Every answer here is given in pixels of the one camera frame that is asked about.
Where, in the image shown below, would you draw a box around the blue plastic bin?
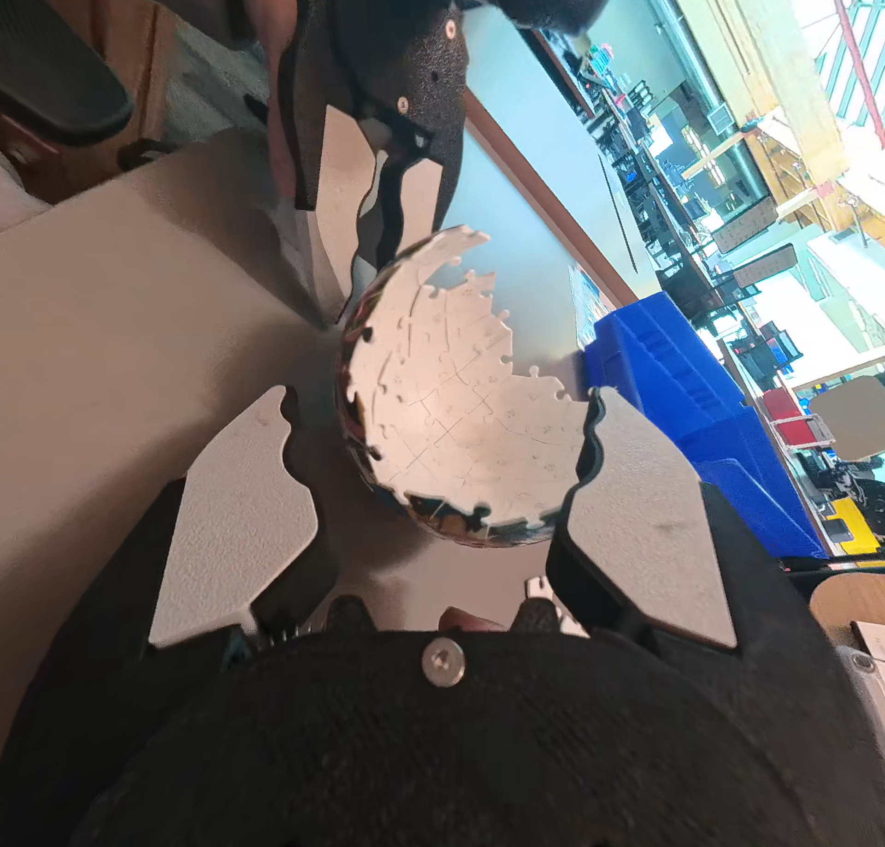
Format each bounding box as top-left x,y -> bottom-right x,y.
584,290 -> 828,561

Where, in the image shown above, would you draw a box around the person's right hand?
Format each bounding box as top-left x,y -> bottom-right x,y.
439,608 -> 506,632

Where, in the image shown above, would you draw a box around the colourful cartoon puzzle ball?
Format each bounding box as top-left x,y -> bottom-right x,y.
335,225 -> 604,549

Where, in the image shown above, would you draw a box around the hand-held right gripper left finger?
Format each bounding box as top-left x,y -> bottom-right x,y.
147,385 -> 340,649

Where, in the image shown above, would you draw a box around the person's left hand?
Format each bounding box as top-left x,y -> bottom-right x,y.
242,0 -> 326,201

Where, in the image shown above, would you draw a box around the small red bin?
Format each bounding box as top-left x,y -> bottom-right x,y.
761,387 -> 808,427

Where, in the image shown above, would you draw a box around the loose white puzzle pieces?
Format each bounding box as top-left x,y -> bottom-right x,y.
524,574 -> 590,637

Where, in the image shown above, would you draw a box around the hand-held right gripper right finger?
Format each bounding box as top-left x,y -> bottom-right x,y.
545,385 -> 738,650

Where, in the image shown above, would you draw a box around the wooden document board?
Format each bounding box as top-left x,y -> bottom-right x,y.
809,570 -> 885,654

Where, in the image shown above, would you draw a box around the black office chair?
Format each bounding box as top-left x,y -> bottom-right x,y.
0,0 -> 136,148

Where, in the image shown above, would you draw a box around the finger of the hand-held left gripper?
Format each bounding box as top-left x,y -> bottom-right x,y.
304,103 -> 381,328
354,147 -> 443,275

